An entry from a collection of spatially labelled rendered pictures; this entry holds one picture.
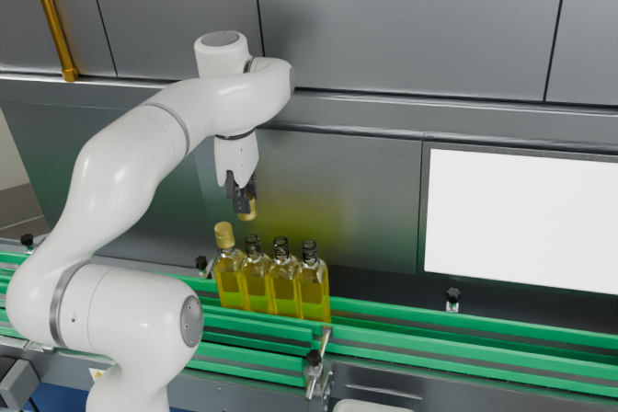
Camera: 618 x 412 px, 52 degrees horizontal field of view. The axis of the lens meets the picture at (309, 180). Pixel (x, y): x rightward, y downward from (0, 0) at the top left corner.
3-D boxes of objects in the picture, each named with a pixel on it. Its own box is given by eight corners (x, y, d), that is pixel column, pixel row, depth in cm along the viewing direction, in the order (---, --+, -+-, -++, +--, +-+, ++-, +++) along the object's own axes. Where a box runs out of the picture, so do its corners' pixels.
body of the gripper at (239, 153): (223, 106, 113) (231, 157, 120) (201, 135, 105) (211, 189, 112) (262, 108, 111) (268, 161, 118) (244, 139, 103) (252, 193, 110)
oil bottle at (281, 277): (306, 323, 139) (299, 251, 127) (301, 342, 135) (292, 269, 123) (282, 319, 141) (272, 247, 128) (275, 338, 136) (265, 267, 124)
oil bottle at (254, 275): (280, 320, 141) (271, 248, 128) (274, 339, 136) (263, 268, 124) (257, 316, 142) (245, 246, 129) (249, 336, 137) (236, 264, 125)
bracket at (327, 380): (337, 381, 134) (335, 360, 130) (326, 420, 127) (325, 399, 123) (320, 378, 135) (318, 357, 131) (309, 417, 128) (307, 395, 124)
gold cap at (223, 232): (223, 251, 125) (219, 234, 122) (213, 242, 127) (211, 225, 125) (237, 244, 126) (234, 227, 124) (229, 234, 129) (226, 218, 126)
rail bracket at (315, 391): (337, 353, 131) (334, 312, 124) (317, 424, 118) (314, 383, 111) (322, 350, 132) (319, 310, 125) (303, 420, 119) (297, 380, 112)
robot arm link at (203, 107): (236, 109, 76) (298, 49, 102) (116, 103, 79) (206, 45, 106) (241, 177, 80) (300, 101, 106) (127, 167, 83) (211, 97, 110)
